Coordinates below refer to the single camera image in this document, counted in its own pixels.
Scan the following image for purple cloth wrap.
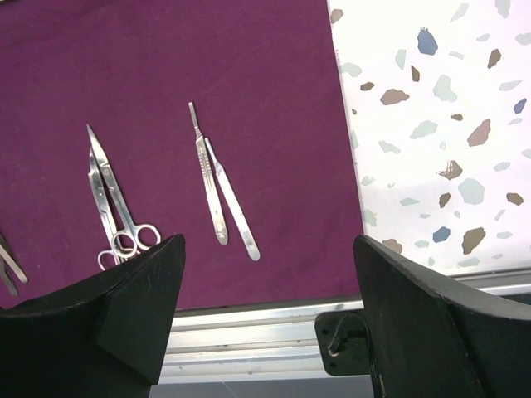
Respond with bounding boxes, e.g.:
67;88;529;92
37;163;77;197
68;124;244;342
1;1;363;308

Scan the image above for aluminium front rail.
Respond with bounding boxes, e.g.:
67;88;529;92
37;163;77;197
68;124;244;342
159;267;531;385

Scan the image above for ridged steel dressing forceps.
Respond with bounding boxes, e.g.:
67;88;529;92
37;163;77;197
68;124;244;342
205;138;261;261

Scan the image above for steel scalpel handle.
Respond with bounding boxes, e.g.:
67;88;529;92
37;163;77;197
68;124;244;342
188;102;228;245

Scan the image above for small steel hemostat clamp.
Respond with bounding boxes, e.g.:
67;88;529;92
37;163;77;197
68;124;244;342
86;124;162;252

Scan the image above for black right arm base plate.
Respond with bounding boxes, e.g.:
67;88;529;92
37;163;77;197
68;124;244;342
314;311;369;376

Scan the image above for steel surgical scissors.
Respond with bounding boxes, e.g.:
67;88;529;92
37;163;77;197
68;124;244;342
88;150;138;271

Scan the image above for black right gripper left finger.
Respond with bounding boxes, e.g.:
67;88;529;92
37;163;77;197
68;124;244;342
1;235;185;397

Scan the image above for steel tweezers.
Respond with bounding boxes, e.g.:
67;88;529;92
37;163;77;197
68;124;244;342
0;259;18;296

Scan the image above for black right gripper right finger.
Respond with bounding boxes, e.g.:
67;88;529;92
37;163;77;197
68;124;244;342
353;235;530;397

